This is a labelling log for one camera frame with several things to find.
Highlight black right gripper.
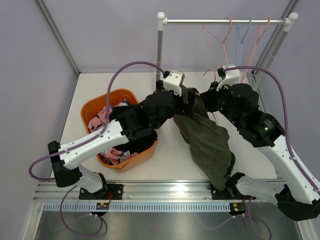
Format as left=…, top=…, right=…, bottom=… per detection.
left=200, top=80, right=243, bottom=129

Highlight black shorts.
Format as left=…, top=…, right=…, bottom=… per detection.
left=109, top=105, right=158, bottom=154

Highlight pink wire hanger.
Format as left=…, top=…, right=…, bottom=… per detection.
left=202, top=17, right=233, bottom=69
left=243, top=17, right=272, bottom=76
left=194, top=68, right=219, bottom=127

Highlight pink shark print shorts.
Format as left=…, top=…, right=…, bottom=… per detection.
left=88, top=99, right=138, bottom=166

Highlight olive green shorts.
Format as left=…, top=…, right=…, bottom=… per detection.
left=173, top=95, right=236, bottom=191

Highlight blue wire hanger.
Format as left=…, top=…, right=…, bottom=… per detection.
left=234, top=17, right=253, bottom=66

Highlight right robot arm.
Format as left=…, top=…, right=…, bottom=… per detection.
left=200, top=82, right=320, bottom=222

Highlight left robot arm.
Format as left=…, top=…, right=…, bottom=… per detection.
left=48, top=80, right=198, bottom=200

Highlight orange plastic laundry basket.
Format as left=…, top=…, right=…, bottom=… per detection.
left=81, top=88, right=158, bottom=173

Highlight white and steel clothes rack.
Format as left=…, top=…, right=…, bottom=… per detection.
left=155, top=11, right=300, bottom=91

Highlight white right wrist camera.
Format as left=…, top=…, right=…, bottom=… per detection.
left=216, top=63, right=241, bottom=91

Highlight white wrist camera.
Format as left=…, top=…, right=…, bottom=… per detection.
left=216, top=63, right=241, bottom=91
left=163, top=69, right=185, bottom=97

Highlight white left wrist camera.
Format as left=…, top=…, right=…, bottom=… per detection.
left=163, top=69, right=185, bottom=97

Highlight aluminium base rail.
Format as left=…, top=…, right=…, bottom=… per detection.
left=32, top=178, right=305, bottom=203

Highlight white slotted cable duct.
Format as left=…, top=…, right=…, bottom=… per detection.
left=43, top=202, right=231, bottom=213

